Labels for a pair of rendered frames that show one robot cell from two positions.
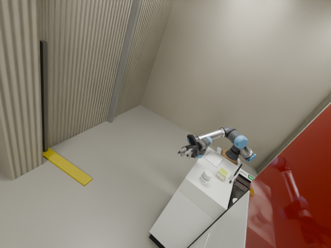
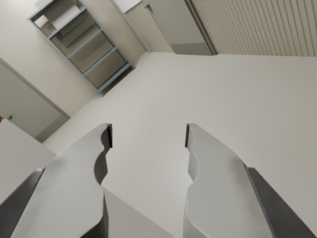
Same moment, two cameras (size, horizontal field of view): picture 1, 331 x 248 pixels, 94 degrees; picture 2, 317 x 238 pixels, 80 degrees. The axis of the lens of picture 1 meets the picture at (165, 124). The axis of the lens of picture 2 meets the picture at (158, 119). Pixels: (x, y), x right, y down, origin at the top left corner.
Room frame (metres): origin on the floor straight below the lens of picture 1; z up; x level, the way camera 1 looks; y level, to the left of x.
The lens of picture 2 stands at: (0.96, -0.20, 1.25)
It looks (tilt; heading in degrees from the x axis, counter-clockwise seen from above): 29 degrees down; 164
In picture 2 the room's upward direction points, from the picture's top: 40 degrees counter-clockwise
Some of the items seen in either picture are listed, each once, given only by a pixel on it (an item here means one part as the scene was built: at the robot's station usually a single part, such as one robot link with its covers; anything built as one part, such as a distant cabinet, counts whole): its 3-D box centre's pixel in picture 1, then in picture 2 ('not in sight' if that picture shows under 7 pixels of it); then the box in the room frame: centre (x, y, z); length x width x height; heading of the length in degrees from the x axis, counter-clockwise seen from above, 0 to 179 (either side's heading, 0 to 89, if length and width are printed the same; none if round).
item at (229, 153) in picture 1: (233, 153); not in sight; (1.64, -0.89, 0.93); 0.15 x 0.15 x 0.10
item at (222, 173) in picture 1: (221, 174); not in sight; (1.07, -0.62, 1.00); 0.07 x 0.07 x 0.07; 62
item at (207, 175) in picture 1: (205, 177); not in sight; (0.93, -0.45, 1.01); 0.07 x 0.07 x 0.10
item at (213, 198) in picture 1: (211, 175); not in sight; (1.12, -0.58, 0.89); 0.62 x 0.35 x 0.14; 160
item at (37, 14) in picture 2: not in sight; (87, 46); (-4.16, 1.09, 1.10); 1.15 x 0.49 x 2.21; 79
